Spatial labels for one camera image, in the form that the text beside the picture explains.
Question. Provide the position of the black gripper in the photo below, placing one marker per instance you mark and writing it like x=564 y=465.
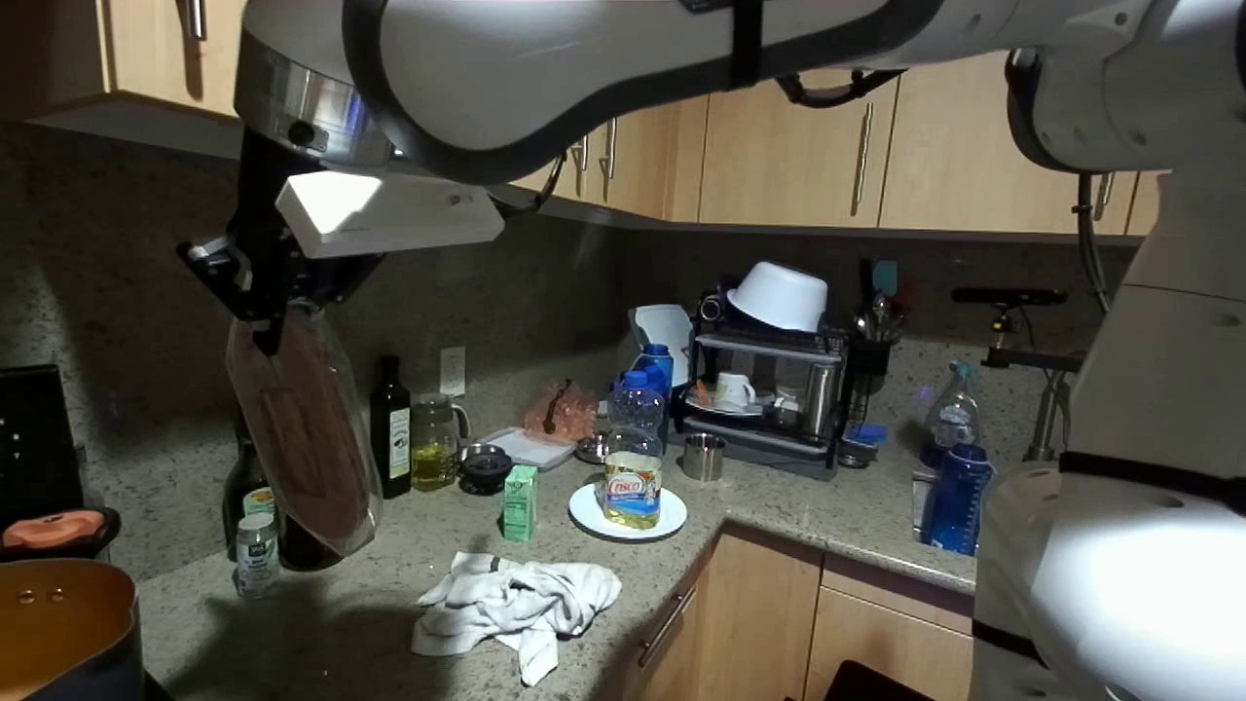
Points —
x=256 y=265

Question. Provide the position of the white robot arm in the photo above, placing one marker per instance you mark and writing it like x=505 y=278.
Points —
x=1119 y=569

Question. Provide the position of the grey pot orange interior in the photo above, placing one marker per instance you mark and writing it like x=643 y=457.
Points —
x=68 y=634

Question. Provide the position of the dark wine bottle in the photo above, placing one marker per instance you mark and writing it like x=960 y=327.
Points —
x=390 y=427

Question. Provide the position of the dark green glass bottle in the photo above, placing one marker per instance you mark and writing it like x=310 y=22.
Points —
x=239 y=487

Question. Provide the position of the glass oil jug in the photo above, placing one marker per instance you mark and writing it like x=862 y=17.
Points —
x=439 y=439

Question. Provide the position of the small spice jar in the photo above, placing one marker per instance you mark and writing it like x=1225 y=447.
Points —
x=256 y=541

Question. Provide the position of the dark metal bowl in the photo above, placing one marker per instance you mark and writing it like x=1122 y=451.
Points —
x=483 y=470

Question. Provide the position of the clear plastic food container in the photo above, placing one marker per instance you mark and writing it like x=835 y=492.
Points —
x=529 y=451

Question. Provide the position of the white round plate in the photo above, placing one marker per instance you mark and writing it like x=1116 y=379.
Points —
x=585 y=508

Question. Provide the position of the cooking oil plastic bottle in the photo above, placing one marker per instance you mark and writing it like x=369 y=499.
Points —
x=637 y=439

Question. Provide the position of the white grey dish towel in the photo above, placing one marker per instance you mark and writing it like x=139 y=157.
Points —
x=522 y=605

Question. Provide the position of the small steel cup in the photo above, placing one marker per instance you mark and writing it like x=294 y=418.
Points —
x=703 y=457

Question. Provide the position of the white upturned bowl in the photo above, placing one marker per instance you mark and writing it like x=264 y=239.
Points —
x=782 y=299

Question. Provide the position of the black dish rack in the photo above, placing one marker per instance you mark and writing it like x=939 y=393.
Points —
x=782 y=397

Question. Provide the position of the wooden lower cabinets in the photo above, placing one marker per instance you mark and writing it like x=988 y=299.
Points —
x=775 y=622

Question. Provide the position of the wooden cabinets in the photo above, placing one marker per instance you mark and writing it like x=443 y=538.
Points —
x=775 y=622
x=888 y=113

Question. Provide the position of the wooden upper cabinets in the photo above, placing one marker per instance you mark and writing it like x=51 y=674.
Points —
x=888 y=113

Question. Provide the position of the blue cap water bottle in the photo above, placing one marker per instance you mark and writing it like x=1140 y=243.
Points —
x=955 y=416

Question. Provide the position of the blue dish soap bottle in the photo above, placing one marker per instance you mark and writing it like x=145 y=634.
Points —
x=955 y=497

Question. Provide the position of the white wall outlet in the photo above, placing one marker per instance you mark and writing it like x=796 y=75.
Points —
x=455 y=370

